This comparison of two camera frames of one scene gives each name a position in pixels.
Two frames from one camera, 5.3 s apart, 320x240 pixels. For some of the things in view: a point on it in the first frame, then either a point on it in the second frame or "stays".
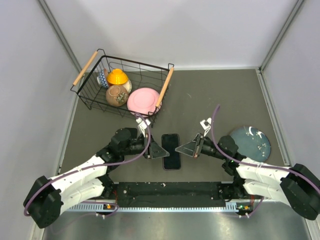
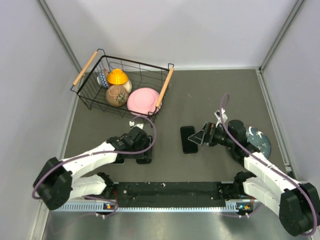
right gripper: [192, 148] to [210, 129]
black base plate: [172, 194] stays
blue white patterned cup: [102, 79] stays
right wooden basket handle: [165, 87] stays
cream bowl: [128, 86] stays
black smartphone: [170, 142] to [188, 146]
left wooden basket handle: [86, 67] stays
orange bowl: [117, 77] stays
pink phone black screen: [169, 143] to [188, 146]
